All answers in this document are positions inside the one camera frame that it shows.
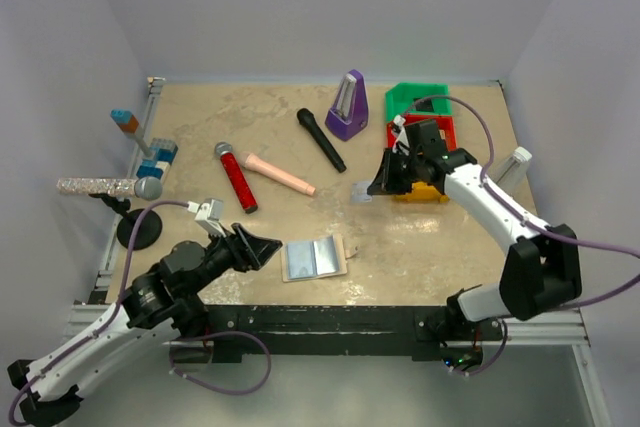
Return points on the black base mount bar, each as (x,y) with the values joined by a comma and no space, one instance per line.
(417,332)

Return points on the blue toy brick tower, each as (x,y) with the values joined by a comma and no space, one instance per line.
(157,156)

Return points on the purple metronome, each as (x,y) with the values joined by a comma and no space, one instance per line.
(349,113)

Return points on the red glitter microphone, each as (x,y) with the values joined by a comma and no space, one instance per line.
(224,152)

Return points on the yellow storage bin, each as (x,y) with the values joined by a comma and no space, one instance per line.
(422,193)

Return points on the blue credit cards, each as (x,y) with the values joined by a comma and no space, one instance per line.
(312,258)

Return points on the black microphone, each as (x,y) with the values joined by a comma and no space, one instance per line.
(307,120)

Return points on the red storage bin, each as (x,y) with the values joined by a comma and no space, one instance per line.
(445,126)

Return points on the green storage bin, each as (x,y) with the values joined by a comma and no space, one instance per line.
(400,98)

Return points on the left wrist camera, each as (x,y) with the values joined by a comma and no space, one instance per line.
(207,215)

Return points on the silver glitter microphone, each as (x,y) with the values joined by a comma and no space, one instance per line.
(146,188)

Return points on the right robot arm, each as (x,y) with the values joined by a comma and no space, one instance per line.
(542,267)

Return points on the black item in green bin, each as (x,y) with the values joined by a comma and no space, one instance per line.
(423,105)

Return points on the pink microphone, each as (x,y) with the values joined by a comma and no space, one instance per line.
(254,163)

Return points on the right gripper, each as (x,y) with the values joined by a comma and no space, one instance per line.
(386,181)

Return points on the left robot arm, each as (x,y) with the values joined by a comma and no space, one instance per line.
(160,305)

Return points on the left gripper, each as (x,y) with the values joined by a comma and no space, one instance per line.
(251,252)

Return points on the beige leather card holder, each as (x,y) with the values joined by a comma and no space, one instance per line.
(315,259)

